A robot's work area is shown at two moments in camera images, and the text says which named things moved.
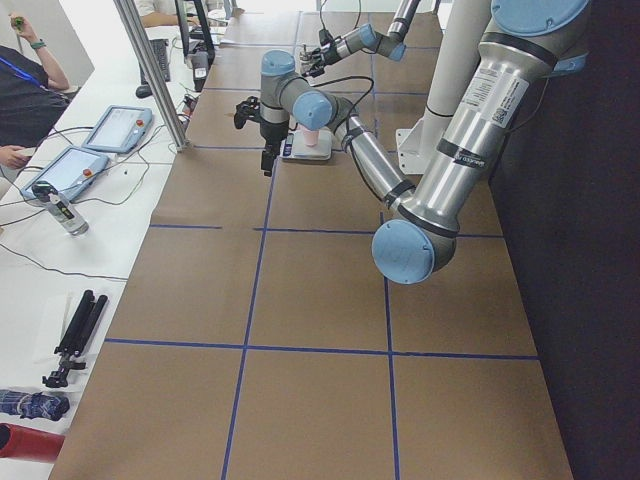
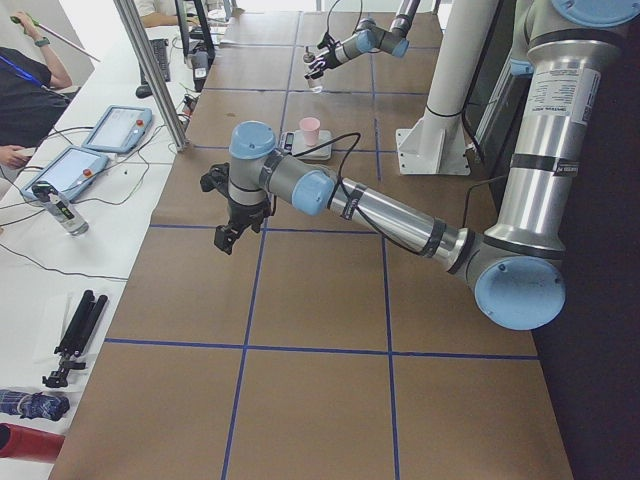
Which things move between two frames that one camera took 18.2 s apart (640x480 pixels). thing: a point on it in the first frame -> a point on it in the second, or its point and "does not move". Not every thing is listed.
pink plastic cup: [311, 137] does not move
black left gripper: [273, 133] -> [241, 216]
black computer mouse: [143, 91] does not move
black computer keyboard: [160, 52] does not move
